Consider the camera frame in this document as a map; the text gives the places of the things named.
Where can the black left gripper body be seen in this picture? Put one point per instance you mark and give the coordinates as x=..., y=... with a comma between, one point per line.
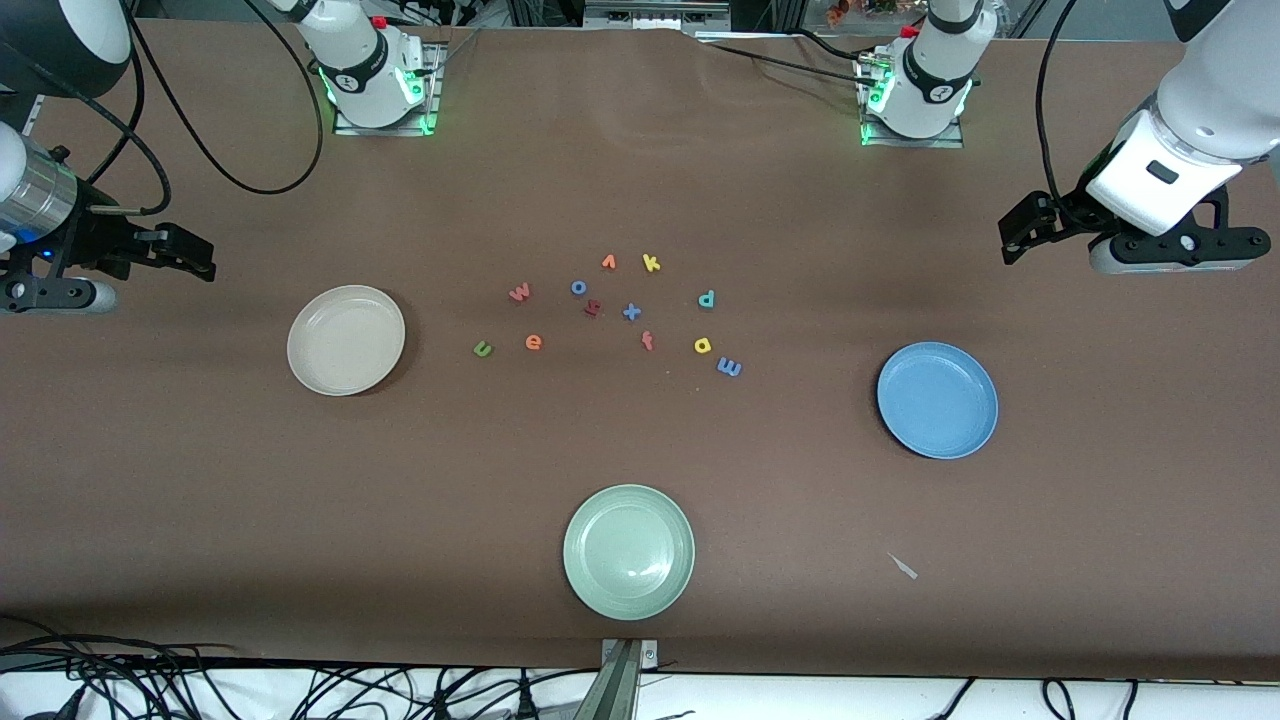
x=1066, y=213

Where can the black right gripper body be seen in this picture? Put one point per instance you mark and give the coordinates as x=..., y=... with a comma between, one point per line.
x=97, y=240

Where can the blue foam letter m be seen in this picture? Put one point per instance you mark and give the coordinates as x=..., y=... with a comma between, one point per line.
x=730, y=367

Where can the pink foam letter w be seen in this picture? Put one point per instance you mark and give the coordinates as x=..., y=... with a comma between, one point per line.
x=519, y=292

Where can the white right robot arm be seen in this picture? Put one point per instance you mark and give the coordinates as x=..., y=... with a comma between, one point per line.
x=360, y=70

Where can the beige round plate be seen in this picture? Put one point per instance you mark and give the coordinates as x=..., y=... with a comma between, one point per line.
x=340, y=350

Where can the blue round plate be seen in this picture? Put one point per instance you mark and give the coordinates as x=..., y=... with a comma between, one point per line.
x=935, y=400

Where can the small white paper scrap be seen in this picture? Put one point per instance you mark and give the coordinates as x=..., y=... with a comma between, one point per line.
x=905, y=567

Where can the brown table cover sheet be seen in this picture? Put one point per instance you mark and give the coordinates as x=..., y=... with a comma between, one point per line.
x=640, y=180

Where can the grey power strip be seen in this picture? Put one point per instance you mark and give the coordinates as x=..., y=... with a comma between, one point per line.
x=655, y=15

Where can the green round plate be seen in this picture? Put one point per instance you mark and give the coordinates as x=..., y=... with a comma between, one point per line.
x=628, y=550

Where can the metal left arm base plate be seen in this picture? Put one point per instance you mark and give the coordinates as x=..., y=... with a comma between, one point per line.
x=940, y=143

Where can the aluminium frame rail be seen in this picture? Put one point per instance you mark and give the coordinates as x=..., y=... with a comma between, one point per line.
x=33, y=112

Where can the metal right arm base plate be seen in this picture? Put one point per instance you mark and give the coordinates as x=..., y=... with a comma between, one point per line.
x=410, y=132

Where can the metal table edge bracket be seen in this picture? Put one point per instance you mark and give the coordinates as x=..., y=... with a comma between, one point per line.
x=620, y=690

